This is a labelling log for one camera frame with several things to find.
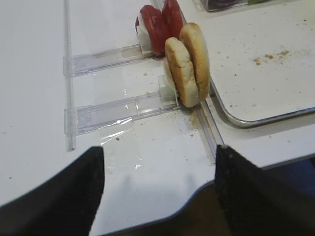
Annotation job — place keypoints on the clear plastic lettuce container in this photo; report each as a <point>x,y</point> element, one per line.
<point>219,5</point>

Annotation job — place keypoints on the back tomato slice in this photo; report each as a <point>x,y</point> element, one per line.
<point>172,16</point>

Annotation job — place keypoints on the bun slice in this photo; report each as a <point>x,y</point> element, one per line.
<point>193,38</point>
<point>182,71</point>

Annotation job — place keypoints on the clear tomato dispenser track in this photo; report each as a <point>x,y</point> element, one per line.
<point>79,65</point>

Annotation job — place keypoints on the tomato slice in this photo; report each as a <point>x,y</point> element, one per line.
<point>172,16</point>
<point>155,27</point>

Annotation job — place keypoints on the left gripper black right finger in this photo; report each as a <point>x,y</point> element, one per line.
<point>256,204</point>

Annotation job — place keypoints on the metal serving tray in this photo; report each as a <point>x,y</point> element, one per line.
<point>262,58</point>

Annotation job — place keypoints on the clear inner rail left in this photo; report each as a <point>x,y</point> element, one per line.
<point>211,134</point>

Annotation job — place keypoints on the front tomato slice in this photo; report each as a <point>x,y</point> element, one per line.
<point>155,27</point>

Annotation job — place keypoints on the clear rail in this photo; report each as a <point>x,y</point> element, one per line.
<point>211,134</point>
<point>69,113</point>

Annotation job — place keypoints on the clear bun dispenser track left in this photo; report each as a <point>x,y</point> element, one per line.
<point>87,119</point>

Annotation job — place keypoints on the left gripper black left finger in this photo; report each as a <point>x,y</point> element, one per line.
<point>65,205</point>

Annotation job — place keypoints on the clear outer rail left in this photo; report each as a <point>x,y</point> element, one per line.
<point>69,113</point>

